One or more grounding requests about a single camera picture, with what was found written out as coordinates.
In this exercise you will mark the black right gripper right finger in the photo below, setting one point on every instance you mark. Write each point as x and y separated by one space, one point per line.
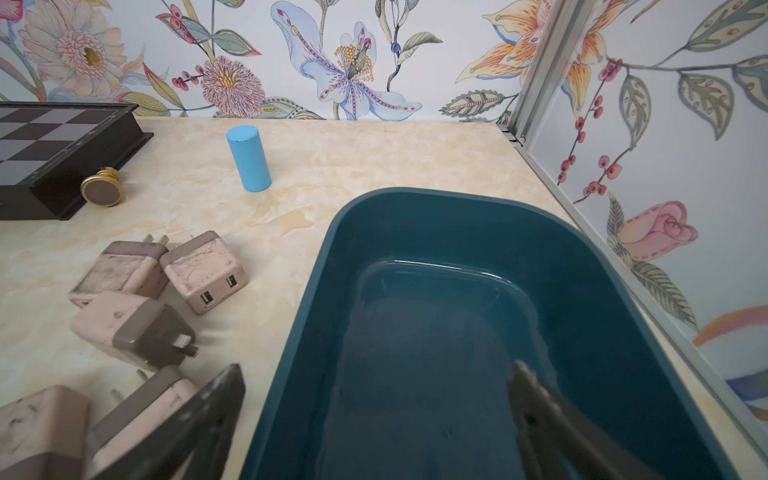
555 439

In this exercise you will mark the dark teal storage bin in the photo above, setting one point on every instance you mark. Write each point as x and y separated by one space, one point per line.
418 306

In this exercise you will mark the pink plug with USB ports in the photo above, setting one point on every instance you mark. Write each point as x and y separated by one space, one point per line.
204 271

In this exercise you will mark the light blue cylinder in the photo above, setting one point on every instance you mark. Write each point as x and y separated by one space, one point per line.
247 149

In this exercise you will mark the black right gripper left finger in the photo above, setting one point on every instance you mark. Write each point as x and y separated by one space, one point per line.
194 443

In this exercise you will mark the black chessboard box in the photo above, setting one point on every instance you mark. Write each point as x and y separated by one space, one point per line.
48 149

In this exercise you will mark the gold chess piece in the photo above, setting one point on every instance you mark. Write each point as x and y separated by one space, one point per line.
103 188

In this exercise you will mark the aluminium corner post right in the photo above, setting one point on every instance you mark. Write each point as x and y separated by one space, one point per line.
567 25

